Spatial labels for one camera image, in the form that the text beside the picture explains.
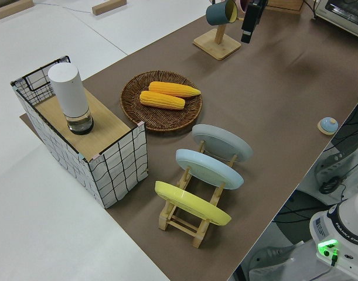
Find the coiled black cable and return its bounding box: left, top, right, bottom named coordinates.
left=318, top=176, right=341, bottom=195

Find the pink mug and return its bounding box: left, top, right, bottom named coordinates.
left=236, top=0, right=251, bottom=14

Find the green plug connector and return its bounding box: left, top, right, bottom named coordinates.
left=329, top=248, right=340, bottom=267

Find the short wooden block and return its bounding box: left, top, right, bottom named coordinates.
left=91, top=0, right=128, bottom=16

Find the grey plate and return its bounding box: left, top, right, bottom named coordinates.
left=192, top=124, right=253, bottom=163

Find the white wire-grid box wooden top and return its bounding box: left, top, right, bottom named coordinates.
left=10, top=54, right=149, bottom=209

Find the wooden drawer box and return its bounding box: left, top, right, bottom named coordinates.
left=266, top=0, right=304, bottom=15

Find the yellow plate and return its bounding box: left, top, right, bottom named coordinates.
left=154, top=180, right=233, bottom=227

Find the long wooden block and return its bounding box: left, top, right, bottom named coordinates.
left=0, top=0, right=35, bottom=21

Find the light blue plate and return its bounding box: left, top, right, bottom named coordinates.
left=175, top=148, right=244, bottom=190

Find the long yellow corn cob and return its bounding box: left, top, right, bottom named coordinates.
left=148, top=81, right=202, bottom=98

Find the thin pale cable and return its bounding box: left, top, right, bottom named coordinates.
left=33, top=2, right=93, bottom=14

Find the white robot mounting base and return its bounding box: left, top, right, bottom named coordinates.
left=284, top=242, right=358, bottom=281

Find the white cylindrical bottle clear base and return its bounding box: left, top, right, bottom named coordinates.
left=47, top=63, right=95, bottom=136

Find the grey power strip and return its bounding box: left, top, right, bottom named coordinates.
left=314, top=142, right=354, bottom=188

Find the brown wicker basket tray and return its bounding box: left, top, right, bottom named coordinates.
left=120, top=70, right=203, bottom=132

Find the blue call bell wooden base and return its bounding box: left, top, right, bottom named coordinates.
left=317, top=116, right=339, bottom=136

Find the dark teal mug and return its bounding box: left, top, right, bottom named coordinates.
left=205, top=0, right=239, bottom=26

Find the short yellow corn cob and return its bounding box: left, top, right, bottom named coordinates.
left=139, top=90, right=186, bottom=111

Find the brown table mat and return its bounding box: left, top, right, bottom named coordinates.
left=19, top=11, right=358, bottom=281

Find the wooden mug stand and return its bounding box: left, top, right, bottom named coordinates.
left=193, top=16, right=244, bottom=61

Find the wooden plate rack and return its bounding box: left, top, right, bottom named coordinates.
left=158, top=139, right=238, bottom=249

